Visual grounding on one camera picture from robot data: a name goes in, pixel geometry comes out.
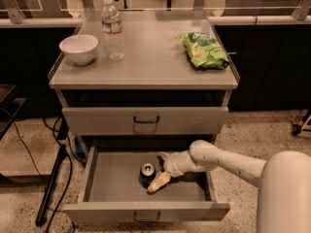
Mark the black floor cable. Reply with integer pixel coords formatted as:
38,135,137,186
0,109,86,233

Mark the black caster wheel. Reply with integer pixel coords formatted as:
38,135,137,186
292,123,302,136

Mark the blue pepsi can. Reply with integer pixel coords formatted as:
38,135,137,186
139,163,156,188

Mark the white rail bar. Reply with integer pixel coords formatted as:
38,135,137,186
0,15,311,29

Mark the black table leg base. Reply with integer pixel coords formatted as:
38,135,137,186
35,145,66,227

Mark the open grey lower drawer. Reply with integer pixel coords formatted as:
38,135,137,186
64,148,230,223

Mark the green chip bag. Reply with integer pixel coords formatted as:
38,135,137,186
176,32,229,70

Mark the grey drawer cabinet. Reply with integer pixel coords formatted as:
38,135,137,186
50,11,239,149

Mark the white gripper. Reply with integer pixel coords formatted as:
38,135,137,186
148,150,194,192

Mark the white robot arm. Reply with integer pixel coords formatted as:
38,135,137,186
148,140,311,233

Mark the white bowl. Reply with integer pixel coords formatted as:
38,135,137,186
59,34,98,65

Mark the grey upper drawer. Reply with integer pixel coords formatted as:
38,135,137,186
62,107,228,135

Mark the clear plastic water bottle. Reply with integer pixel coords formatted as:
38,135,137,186
101,0,124,61

